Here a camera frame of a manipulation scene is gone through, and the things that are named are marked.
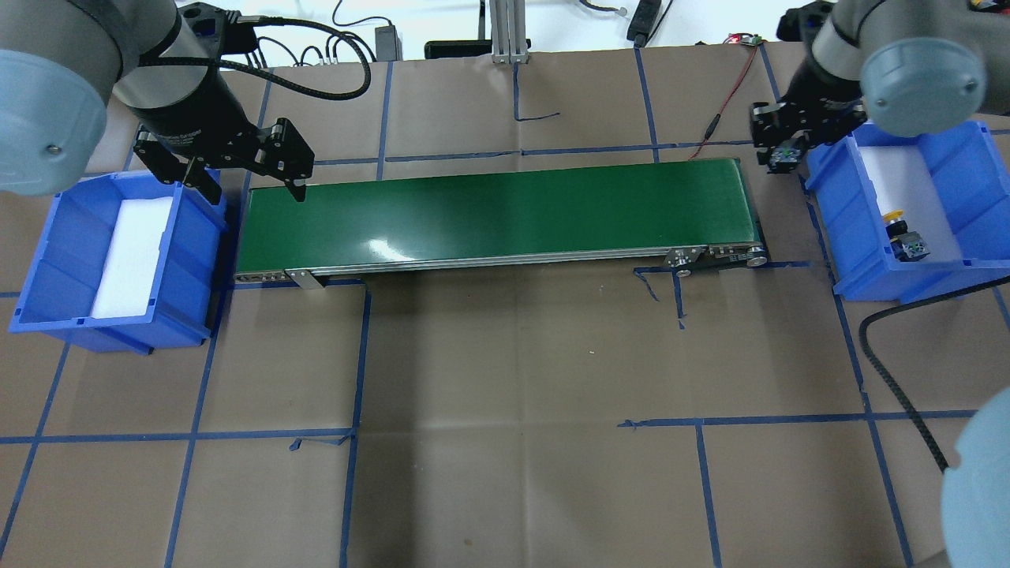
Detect blue bin robot right side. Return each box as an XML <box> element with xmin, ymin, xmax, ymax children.
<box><xmin>806</xmin><ymin>120</ymin><xmax>1009</xmax><ymax>303</ymax></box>

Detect white foam pad right bin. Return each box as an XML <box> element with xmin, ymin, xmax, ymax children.
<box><xmin>861</xmin><ymin>145</ymin><xmax>962</xmax><ymax>263</ymax></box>

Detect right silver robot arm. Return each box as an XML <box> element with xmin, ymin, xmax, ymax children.
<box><xmin>750</xmin><ymin>1</ymin><xmax>1009</xmax><ymax>174</ymax></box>

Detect white foam pad bin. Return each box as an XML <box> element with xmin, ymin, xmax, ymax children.
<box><xmin>90</xmin><ymin>196</ymin><xmax>173</xmax><ymax>319</ymax></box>
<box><xmin>861</xmin><ymin>145</ymin><xmax>962</xmax><ymax>263</ymax></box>

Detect white foam pad left bin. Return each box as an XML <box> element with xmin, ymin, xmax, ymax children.
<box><xmin>90</xmin><ymin>196</ymin><xmax>173</xmax><ymax>319</ymax></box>

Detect aluminium frame post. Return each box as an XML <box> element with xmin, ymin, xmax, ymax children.
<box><xmin>485</xmin><ymin>0</ymin><xmax>529</xmax><ymax>64</ymax></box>

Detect yellow push button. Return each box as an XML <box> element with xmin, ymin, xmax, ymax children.
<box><xmin>881</xmin><ymin>209</ymin><xmax>931</xmax><ymax>263</ymax></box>

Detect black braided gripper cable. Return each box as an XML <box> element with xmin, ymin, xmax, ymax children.
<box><xmin>142</xmin><ymin>17</ymin><xmax>373</xmax><ymax>102</ymax></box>

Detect green conveyor belt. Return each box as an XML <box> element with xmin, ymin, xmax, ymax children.
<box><xmin>234</xmin><ymin>159</ymin><xmax>769</xmax><ymax>286</ymax></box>

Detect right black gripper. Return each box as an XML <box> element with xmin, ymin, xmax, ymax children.
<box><xmin>750</xmin><ymin>4</ymin><xmax>868</xmax><ymax>169</ymax></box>

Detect black power adapter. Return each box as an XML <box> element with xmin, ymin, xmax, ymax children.
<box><xmin>374</xmin><ymin>24</ymin><xmax>403</xmax><ymax>62</ymax></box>

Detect blue bin robot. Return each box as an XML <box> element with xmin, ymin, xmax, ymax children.
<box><xmin>9</xmin><ymin>171</ymin><xmax>228</xmax><ymax>355</ymax></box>
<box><xmin>806</xmin><ymin>120</ymin><xmax>1009</xmax><ymax>303</ymax></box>

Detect red push button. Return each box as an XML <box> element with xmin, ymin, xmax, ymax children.
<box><xmin>767</xmin><ymin>139</ymin><xmax>806</xmax><ymax>175</ymax></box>

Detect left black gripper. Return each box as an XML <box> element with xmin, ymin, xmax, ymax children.
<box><xmin>133</xmin><ymin>2</ymin><xmax>315</xmax><ymax>206</ymax></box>

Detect red black conveyor wires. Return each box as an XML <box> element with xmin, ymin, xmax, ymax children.
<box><xmin>686</xmin><ymin>35</ymin><xmax>762</xmax><ymax>163</ymax></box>

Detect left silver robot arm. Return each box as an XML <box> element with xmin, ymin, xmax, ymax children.
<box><xmin>1</xmin><ymin>1</ymin><xmax>314</xmax><ymax>204</ymax></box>

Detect blue bin robot left side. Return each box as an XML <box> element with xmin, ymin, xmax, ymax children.
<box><xmin>9</xmin><ymin>171</ymin><xmax>228</xmax><ymax>355</ymax></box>

